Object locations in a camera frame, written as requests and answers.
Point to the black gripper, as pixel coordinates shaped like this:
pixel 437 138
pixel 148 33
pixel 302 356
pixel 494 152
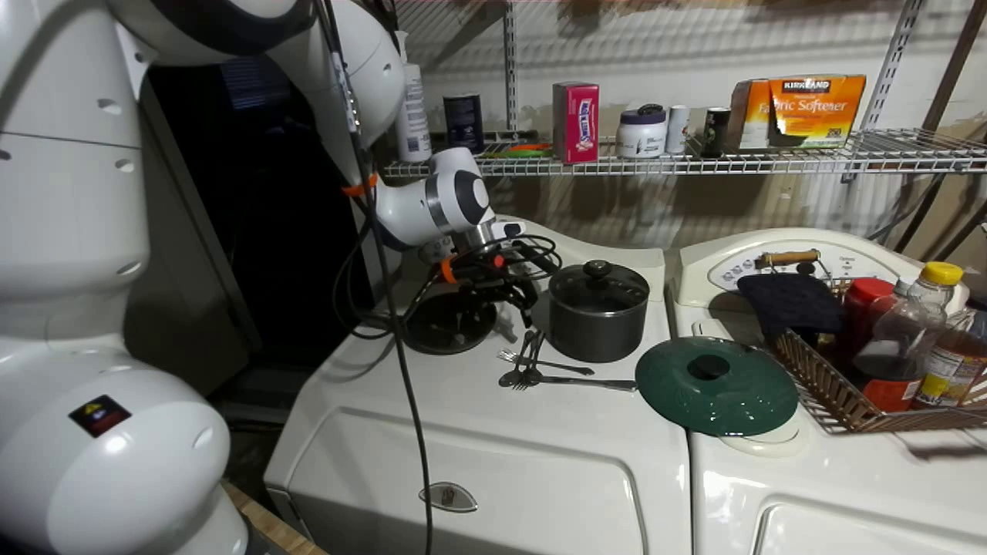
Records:
pixel 483 270

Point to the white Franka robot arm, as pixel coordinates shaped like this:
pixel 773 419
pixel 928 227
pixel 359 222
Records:
pixel 80 258

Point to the black frying pan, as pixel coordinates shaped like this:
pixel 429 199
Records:
pixel 447 327

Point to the grey cooking pot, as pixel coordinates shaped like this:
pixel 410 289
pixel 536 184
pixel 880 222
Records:
pixel 601 333

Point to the dark glass pot lid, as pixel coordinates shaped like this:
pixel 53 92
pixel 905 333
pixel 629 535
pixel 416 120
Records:
pixel 601 284

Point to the silver table knife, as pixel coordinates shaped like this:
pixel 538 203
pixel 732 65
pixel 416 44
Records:
pixel 589 384

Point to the dark cylindrical can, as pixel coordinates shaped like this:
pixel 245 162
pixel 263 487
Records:
pixel 464 123

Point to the pink cardboard box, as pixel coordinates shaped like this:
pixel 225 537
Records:
pixel 576 123

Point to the tall white bottle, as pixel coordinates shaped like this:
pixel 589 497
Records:
pixel 416 118

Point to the green round lid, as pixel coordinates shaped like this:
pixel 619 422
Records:
pixel 717 388

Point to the white plastic jar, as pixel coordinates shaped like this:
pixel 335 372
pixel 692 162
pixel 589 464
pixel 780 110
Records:
pixel 644 129

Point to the white cup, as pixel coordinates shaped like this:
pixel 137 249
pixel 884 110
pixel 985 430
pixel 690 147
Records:
pixel 677 128

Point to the small dark jar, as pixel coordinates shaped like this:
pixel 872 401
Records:
pixel 717 129

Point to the black oven mitt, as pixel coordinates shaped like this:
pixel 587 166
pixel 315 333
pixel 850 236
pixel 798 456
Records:
pixel 791 306

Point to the small orange box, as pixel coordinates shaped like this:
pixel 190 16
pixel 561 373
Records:
pixel 750 116

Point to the wooden board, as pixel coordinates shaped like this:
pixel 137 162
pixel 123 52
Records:
pixel 270 526

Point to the wicker basket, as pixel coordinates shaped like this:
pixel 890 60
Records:
pixel 837 396

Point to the red lid jar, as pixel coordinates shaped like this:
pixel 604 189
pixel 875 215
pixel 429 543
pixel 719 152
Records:
pixel 866 303

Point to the white dryer machine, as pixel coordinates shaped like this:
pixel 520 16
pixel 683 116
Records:
pixel 823 482

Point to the orange softener box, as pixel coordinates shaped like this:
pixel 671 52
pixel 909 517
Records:
pixel 820 104

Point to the dark liquid plastic bottle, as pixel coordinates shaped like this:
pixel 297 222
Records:
pixel 890 356

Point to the yellow cap bottle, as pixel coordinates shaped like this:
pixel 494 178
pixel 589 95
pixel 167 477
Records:
pixel 950 350

